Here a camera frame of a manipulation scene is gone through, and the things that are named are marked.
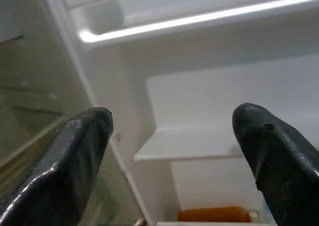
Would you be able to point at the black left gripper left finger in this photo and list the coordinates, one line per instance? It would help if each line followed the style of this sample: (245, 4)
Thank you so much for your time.
(62, 173)

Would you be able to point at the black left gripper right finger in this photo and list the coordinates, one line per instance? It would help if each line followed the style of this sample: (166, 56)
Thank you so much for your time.
(281, 166)

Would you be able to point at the orange juice bottle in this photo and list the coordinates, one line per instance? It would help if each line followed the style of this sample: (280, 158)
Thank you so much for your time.
(214, 214)

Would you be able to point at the white fridge door shelf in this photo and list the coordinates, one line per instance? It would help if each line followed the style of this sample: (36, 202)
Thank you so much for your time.
(187, 151)
(174, 24)

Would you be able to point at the white fridge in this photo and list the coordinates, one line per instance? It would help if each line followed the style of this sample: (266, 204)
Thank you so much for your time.
(129, 86)

